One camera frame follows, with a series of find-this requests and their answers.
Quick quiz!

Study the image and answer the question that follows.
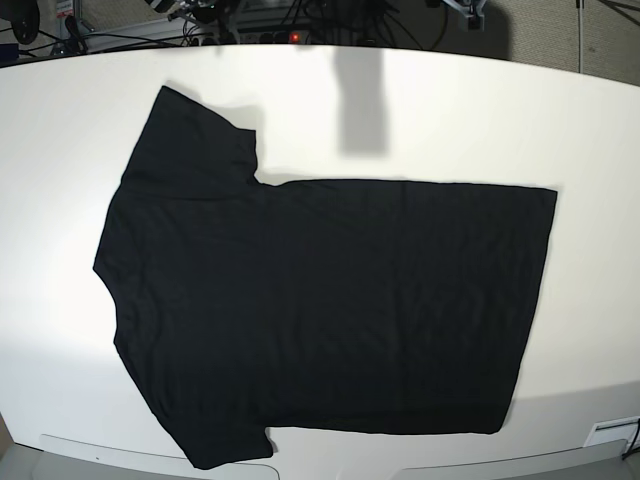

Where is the black power strip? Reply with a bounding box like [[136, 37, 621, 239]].
[[185, 30, 310, 46]]

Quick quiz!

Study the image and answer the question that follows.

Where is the black cable at corner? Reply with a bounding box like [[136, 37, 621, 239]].
[[621, 418, 640, 462]]

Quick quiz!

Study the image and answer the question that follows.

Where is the black T-shirt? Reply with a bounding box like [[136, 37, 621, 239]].
[[94, 87, 557, 470]]

